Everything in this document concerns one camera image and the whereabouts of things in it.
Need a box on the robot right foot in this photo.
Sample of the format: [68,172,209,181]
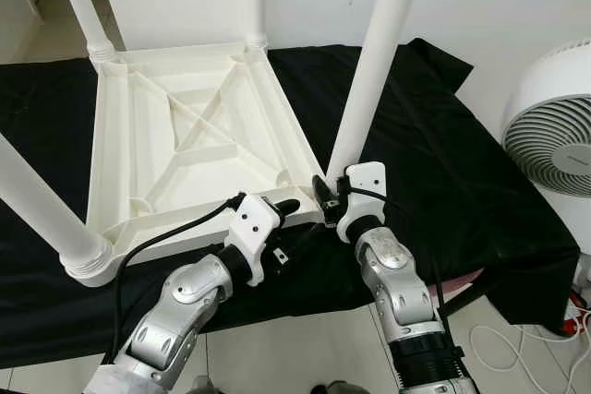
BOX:
[314,381,366,394]

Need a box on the white floor fan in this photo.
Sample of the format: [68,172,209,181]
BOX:
[501,41,591,257]

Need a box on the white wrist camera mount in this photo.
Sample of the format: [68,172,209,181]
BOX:
[334,161,389,243]
[223,193,283,286]

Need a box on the black cloth cover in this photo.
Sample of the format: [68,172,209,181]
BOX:
[0,39,583,367]

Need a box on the white plastic ribbed table top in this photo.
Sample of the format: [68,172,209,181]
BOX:
[85,39,338,266]

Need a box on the dark table leg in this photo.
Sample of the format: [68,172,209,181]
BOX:
[443,279,504,319]

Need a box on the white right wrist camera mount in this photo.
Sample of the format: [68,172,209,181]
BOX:
[334,161,389,243]

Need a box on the white power cable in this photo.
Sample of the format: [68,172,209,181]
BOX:
[466,316,591,394]

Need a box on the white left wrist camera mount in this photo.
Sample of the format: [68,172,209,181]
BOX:
[223,193,283,286]

